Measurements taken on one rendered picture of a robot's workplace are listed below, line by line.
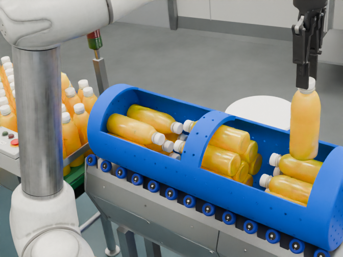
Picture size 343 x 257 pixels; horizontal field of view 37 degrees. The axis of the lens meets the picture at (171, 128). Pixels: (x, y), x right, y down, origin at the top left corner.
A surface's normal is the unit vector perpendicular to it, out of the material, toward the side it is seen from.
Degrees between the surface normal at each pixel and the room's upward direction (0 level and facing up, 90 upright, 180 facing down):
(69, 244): 6
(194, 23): 76
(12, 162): 90
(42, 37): 114
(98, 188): 71
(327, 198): 51
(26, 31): 101
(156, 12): 90
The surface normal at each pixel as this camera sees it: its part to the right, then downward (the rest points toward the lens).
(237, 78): -0.10, -0.84
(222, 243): -0.60, 0.18
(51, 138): 0.67, 0.40
